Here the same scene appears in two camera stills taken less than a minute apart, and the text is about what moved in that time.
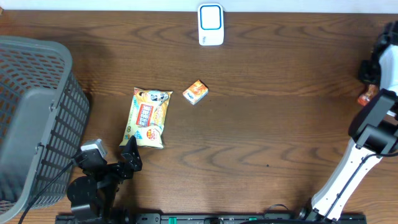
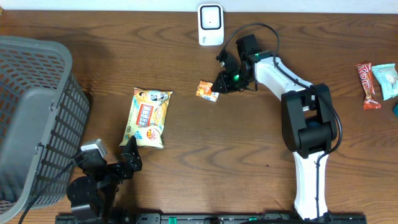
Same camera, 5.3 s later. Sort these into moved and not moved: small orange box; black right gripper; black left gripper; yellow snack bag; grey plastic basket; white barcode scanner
Moved: small orange box; black right gripper
Not moved: white barcode scanner; yellow snack bag; grey plastic basket; black left gripper
